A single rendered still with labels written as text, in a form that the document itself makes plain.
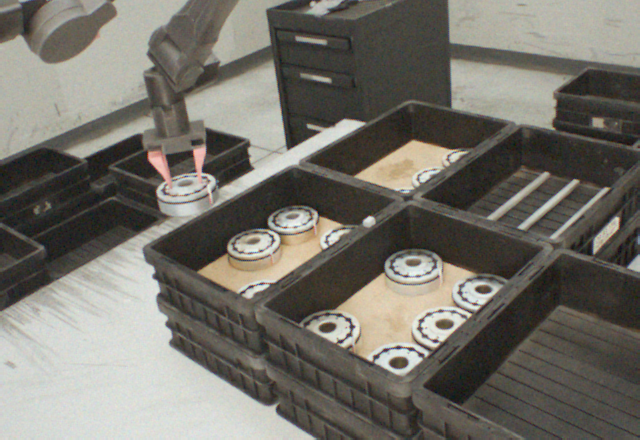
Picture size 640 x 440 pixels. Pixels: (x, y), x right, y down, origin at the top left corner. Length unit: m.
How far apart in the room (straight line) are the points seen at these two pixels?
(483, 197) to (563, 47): 3.13
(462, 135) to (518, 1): 3.01
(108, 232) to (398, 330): 1.59
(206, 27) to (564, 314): 0.71
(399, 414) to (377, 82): 1.96
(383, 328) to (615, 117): 1.66
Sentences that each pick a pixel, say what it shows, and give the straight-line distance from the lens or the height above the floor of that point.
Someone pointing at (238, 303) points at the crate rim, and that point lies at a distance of 1.17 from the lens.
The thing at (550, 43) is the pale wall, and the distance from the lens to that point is 4.70.
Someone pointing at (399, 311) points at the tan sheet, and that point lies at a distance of 1.27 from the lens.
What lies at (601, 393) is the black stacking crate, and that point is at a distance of 1.14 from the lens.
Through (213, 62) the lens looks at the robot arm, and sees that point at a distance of 1.25.
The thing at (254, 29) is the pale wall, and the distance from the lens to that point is 5.29.
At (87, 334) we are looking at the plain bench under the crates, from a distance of 1.60.
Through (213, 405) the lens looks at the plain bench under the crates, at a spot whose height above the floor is 0.70.
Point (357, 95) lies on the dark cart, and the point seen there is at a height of 0.61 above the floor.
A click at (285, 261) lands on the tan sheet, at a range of 1.43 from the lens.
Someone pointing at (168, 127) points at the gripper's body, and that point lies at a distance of 1.23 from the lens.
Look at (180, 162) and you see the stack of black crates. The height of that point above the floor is 0.49.
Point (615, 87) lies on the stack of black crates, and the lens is 3.00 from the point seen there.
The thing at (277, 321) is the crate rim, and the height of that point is 0.93.
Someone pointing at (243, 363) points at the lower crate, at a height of 0.78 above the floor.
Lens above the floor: 1.60
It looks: 29 degrees down
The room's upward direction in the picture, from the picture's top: 7 degrees counter-clockwise
